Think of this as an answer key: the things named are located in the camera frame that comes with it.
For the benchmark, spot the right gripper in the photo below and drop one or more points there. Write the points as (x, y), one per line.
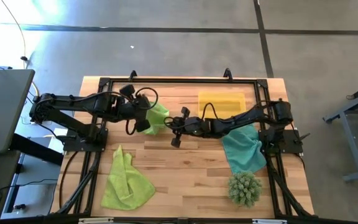
(197, 127)

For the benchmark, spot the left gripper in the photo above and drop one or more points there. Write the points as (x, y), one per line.
(124, 107)

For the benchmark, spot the green microfiber towel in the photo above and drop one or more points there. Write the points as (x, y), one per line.
(158, 116)

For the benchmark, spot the teal microfiber towel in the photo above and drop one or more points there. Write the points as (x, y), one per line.
(244, 152)

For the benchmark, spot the lime yellow microfiber towel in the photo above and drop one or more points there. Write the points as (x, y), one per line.
(126, 186)

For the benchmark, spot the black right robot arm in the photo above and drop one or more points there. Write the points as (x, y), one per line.
(244, 119)

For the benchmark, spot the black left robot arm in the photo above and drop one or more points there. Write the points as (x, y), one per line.
(73, 104)

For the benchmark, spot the yellow plastic basket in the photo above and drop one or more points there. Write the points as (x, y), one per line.
(222, 102)

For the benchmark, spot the green spiky plant ball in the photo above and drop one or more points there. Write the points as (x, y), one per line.
(245, 188)

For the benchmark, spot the black desk foot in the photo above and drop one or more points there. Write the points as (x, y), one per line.
(36, 149)

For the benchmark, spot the grey desk top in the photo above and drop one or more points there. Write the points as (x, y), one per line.
(2, 109)

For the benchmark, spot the grey metal table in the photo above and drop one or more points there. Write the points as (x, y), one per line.
(350, 137)

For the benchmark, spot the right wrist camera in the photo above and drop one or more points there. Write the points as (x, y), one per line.
(179, 126)

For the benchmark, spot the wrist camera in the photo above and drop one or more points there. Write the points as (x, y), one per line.
(179, 126)
(144, 102)

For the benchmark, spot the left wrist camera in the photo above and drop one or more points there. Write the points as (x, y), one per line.
(144, 102)

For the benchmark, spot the black table frame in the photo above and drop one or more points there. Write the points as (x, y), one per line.
(182, 80)

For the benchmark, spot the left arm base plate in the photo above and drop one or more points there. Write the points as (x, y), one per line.
(73, 144)

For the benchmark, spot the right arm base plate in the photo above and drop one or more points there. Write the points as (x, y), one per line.
(291, 140)

